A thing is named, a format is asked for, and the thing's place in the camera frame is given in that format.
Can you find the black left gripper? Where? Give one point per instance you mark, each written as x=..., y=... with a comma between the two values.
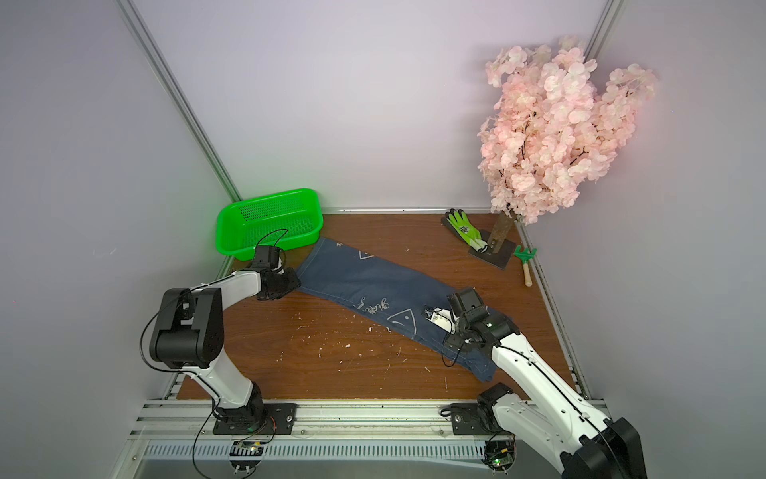
x=294, y=281

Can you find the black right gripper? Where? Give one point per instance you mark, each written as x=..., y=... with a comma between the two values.
x=458, y=326

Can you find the blue printed pillowcase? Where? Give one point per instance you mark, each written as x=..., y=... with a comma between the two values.
x=388, y=294

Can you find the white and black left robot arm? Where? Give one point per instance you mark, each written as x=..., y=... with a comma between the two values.
x=189, y=337

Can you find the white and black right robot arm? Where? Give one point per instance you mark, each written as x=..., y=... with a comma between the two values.
x=577, y=438

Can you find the green plastic basket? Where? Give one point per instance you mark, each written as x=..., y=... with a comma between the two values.
x=288, y=220

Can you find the green and black work glove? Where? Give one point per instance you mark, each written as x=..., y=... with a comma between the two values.
x=457, y=221

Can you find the pink artificial blossom tree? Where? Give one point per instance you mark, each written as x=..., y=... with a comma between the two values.
x=551, y=129

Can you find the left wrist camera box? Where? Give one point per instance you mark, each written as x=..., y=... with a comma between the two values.
x=266, y=258

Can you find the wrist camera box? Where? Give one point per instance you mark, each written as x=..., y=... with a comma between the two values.
x=266, y=258
x=467, y=305

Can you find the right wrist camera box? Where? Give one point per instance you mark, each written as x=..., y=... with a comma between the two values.
x=467, y=305

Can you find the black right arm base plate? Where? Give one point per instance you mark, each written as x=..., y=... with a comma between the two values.
x=471, y=418

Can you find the right circuit board under rail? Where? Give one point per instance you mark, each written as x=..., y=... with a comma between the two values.
x=500, y=456

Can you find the circuit board under rail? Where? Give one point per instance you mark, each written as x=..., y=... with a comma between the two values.
x=245, y=456
x=500, y=456

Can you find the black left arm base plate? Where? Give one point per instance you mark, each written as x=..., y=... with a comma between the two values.
x=266, y=419

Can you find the aluminium front rail frame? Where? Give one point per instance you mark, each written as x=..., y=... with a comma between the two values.
x=323, y=429

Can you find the left circuit board under rail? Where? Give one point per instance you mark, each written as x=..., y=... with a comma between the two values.
x=245, y=456

